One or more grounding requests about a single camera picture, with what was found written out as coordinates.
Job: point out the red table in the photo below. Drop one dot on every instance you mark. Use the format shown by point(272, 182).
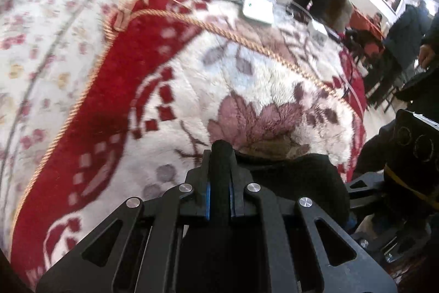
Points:
point(363, 27)

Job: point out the dark chair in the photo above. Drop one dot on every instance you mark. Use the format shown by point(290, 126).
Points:
point(384, 90)

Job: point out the black pants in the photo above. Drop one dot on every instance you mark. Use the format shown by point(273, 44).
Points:
point(308, 176)

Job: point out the white flat box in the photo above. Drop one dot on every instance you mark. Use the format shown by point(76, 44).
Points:
point(257, 8)

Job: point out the red white floral fleece blanket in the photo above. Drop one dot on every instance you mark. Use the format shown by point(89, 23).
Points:
point(212, 80)

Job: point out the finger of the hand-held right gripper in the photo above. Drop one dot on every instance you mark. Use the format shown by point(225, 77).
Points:
point(377, 245)
point(365, 181)

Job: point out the small white box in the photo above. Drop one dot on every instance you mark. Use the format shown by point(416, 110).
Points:
point(318, 29)

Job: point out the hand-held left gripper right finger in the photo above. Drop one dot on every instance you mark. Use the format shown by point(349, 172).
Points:
point(232, 205)

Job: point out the floral bedsheet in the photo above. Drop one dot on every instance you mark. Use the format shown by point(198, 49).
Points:
point(51, 21)

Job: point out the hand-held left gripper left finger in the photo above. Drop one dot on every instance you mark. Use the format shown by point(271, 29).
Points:
point(207, 205)

